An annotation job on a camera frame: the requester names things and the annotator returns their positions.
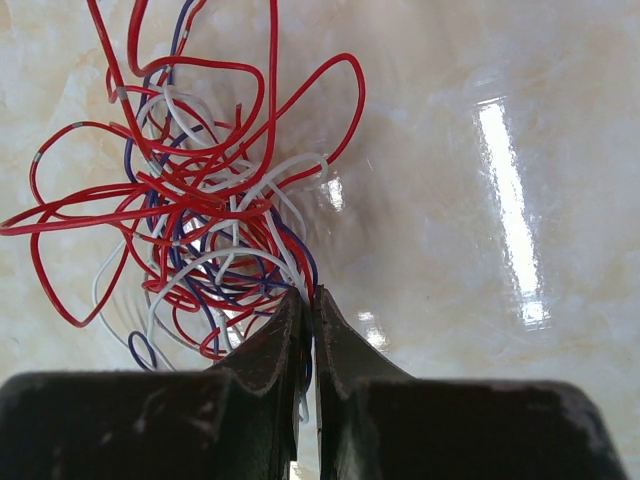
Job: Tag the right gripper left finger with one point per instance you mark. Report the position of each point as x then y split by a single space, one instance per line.
256 423

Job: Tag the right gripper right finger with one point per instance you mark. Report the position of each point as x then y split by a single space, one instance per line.
345 366

